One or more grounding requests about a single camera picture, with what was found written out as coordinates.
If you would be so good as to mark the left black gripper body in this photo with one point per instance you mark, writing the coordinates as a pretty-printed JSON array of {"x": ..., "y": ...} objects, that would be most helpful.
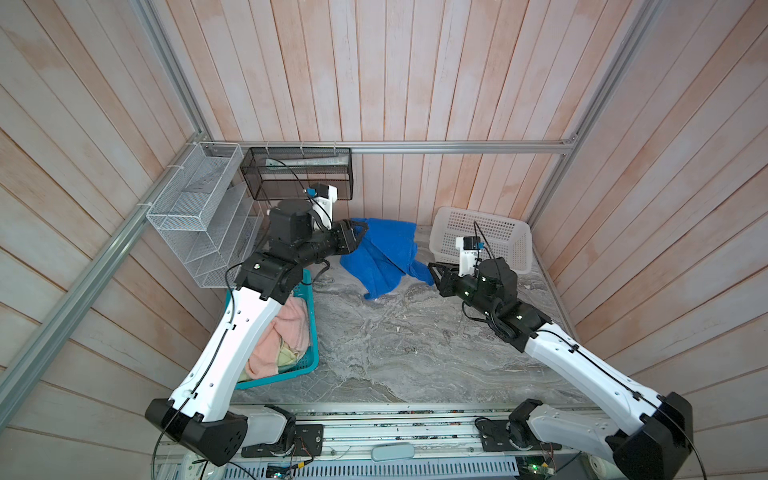
[{"x": 337, "y": 240}]

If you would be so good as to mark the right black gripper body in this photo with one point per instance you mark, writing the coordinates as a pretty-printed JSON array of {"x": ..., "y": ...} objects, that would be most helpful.
[{"x": 453, "y": 286}]

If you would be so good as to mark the blue towel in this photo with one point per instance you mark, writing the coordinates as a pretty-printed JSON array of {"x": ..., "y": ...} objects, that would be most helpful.
[{"x": 386, "y": 254}]

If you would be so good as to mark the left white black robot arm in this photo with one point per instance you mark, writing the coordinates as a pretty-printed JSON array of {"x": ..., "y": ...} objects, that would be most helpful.
[{"x": 197, "y": 414}]

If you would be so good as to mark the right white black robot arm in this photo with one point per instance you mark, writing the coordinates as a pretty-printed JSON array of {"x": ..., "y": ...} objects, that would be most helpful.
[{"x": 646, "y": 435}]

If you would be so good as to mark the white plastic basket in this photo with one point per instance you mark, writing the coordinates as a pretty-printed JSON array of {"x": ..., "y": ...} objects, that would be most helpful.
[{"x": 508, "y": 238}]

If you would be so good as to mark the pink towel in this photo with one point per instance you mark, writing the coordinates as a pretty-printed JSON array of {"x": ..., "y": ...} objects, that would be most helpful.
[{"x": 290, "y": 326}]

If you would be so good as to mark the teal plastic basket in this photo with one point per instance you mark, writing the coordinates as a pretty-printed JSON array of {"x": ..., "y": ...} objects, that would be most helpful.
[{"x": 309, "y": 361}]

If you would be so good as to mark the pale green towel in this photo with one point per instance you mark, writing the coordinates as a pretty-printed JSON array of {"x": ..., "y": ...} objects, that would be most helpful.
[{"x": 287, "y": 357}]

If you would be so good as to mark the white tape roll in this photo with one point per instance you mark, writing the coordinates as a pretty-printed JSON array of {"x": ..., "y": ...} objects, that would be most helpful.
[{"x": 602, "y": 469}]

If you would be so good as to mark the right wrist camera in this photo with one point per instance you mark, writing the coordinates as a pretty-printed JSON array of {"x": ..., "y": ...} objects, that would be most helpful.
[{"x": 469, "y": 249}]

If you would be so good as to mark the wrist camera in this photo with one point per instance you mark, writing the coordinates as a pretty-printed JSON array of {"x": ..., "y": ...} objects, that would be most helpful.
[
  {"x": 323, "y": 197},
  {"x": 469, "y": 249}
]

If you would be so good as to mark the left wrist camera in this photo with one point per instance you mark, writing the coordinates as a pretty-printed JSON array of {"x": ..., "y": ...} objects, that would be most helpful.
[{"x": 323, "y": 197}]

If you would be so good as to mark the black mesh wall basket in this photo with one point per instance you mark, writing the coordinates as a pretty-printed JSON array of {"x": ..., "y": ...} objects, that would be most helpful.
[{"x": 280, "y": 173}]

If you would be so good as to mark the white wire wall shelf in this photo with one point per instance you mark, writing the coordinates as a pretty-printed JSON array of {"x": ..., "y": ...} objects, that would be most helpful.
[{"x": 206, "y": 216}]

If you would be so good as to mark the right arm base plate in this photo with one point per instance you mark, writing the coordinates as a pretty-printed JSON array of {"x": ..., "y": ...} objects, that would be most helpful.
[{"x": 495, "y": 435}]

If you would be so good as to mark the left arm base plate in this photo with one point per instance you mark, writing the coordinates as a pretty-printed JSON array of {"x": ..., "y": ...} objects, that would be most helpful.
[{"x": 298, "y": 440}]

